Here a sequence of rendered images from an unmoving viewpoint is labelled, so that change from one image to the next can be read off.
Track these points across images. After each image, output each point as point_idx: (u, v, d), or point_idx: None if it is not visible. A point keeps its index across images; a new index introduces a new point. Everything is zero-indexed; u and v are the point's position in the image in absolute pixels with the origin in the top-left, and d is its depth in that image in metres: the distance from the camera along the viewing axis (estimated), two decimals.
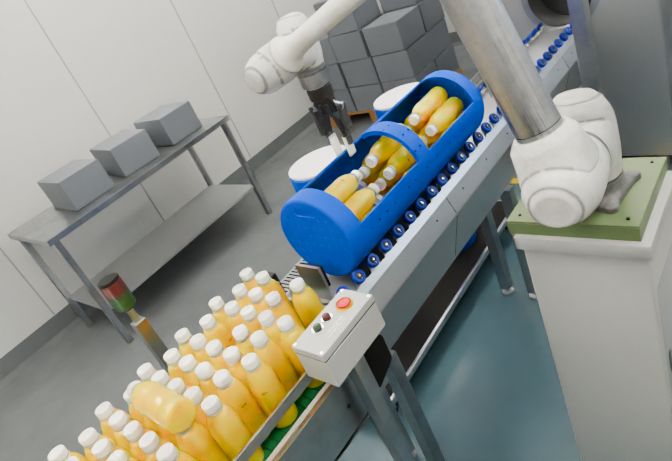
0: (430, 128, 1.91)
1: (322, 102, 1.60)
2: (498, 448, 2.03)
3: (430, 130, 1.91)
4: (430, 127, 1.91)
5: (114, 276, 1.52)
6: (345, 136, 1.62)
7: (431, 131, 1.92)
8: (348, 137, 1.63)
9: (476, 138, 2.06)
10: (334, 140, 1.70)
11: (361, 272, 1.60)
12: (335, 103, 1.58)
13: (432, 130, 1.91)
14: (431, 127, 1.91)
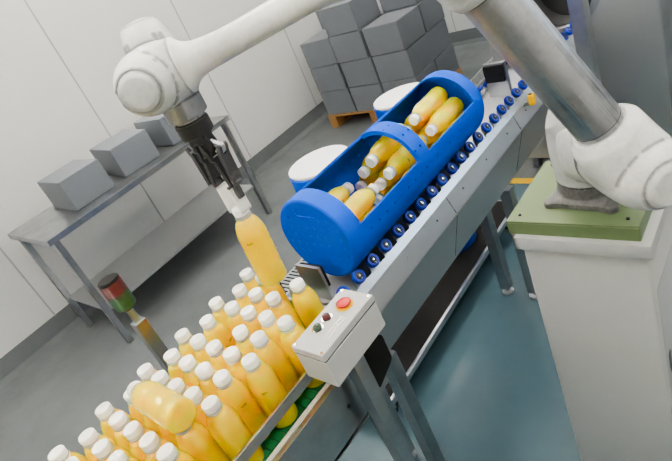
0: (430, 128, 1.91)
1: (198, 141, 1.15)
2: (498, 448, 2.03)
3: (430, 130, 1.91)
4: (430, 127, 1.91)
5: (114, 276, 1.52)
6: (230, 188, 1.18)
7: (431, 131, 1.92)
8: (235, 189, 1.19)
9: (476, 138, 2.06)
10: (226, 191, 1.25)
11: (361, 272, 1.60)
12: (213, 143, 1.13)
13: (432, 130, 1.91)
14: (431, 127, 1.91)
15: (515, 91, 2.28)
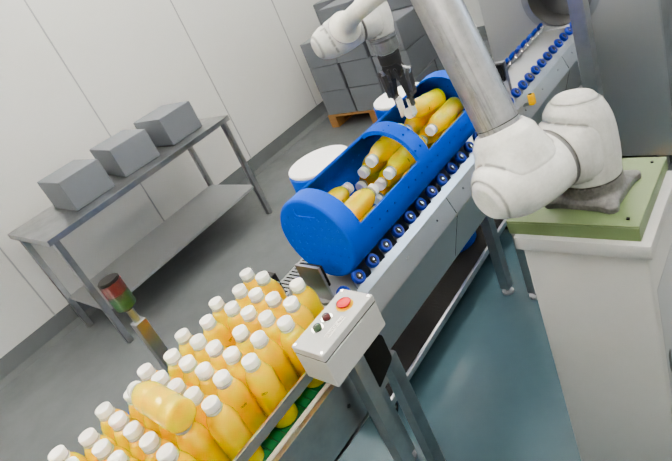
0: (430, 128, 1.91)
1: (391, 67, 1.82)
2: (498, 448, 2.03)
3: (430, 130, 1.91)
4: (430, 127, 1.91)
5: (114, 276, 1.52)
6: (409, 97, 1.85)
7: (431, 131, 1.92)
8: (411, 98, 1.86)
9: (476, 138, 2.06)
10: (399, 103, 1.92)
11: (361, 272, 1.60)
12: (403, 67, 1.80)
13: (432, 130, 1.91)
14: (431, 127, 1.91)
15: (515, 91, 2.28)
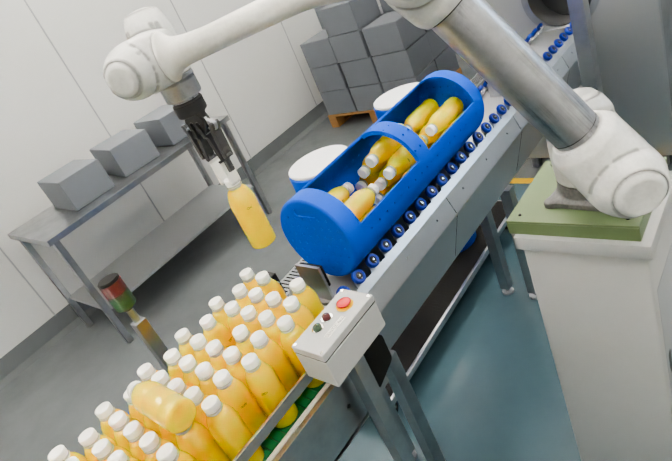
0: (430, 128, 1.91)
1: (193, 119, 1.29)
2: (498, 448, 2.03)
3: (430, 130, 1.91)
4: (430, 127, 1.91)
5: (114, 276, 1.52)
6: (222, 162, 1.31)
7: (431, 131, 1.92)
8: (226, 163, 1.32)
9: (476, 138, 2.06)
10: (218, 165, 1.38)
11: (361, 272, 1.60)
12: (206, 121, 1.27)
13: (432, 130, 1.91)
14: (431, 127, 1.91)
15: None
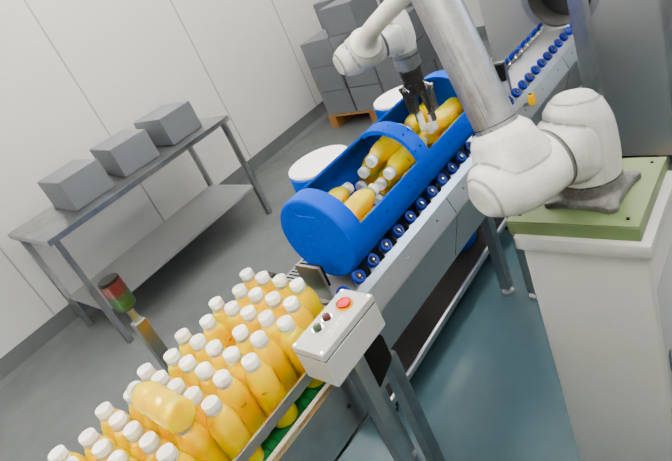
0: (429, 126, 1.91)
1: (412, 83, 1.83)
2: (498, 448, 2.03)
3: (429, 128, 1.91)
4: (429, 125, 1.90)
5: (114, 276, 1.52)
6: (430, 113, 1.86)
7: (430, 129, 1.91)
8: (432, 114, 1.86)
9: None
10: (420, 118, 1.92)
11: (361, 272, 1.60)
12: (424, 83, 1.81)
13: (431, 128, 1.90)
14: (430, 125, 1.90)
15: (515, 91, 2.28)
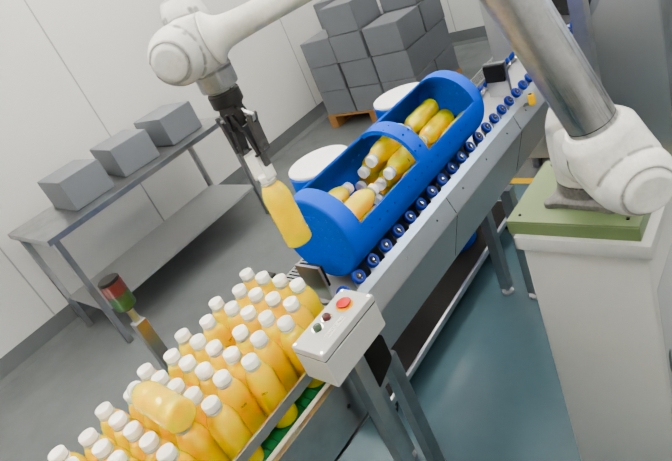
0: None
1: (229, 111, 1.23)
2: (498, 448, 2.03)
3: None
4: None
5: (114, 276, 1.52)
6: (258, 156, 1.26)
7: None
8: (263, 157, 1.27)
9: (476, 138, 2.06)
10: (253, 160, 1.32)
11: (361, 272, 1.60)
12: (243, 112, 1.21)
13: None
14: None
15: (515, 91, 2.28)
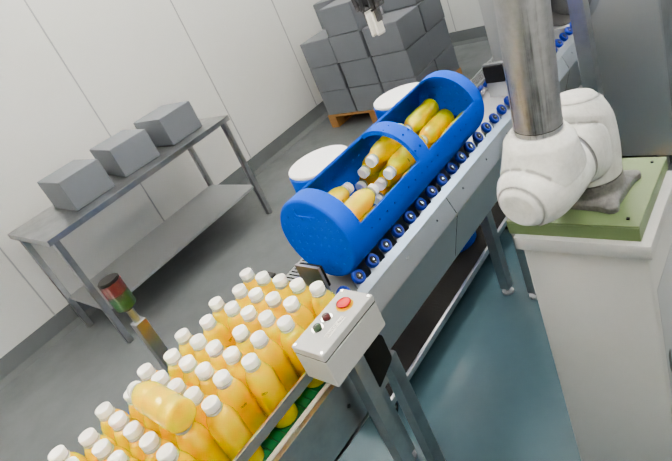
0: (320, 283, 1.38)
1: None
2: (498, 448, 2.03)
3: (318, 284, 1.38)
4: (322, 282, 1.39)
5: (114, 276, 1.52)
6: (368, 9, 1.52)
7: (317, 286, 1.38)
8: None
9: (476, 138, 2.06)
10: (376, 18, 1.49)
11: (361, 272, 1.60)
12: None
13: (320, 285, 1.38)
14: (322, 282, 1.38)
15: None
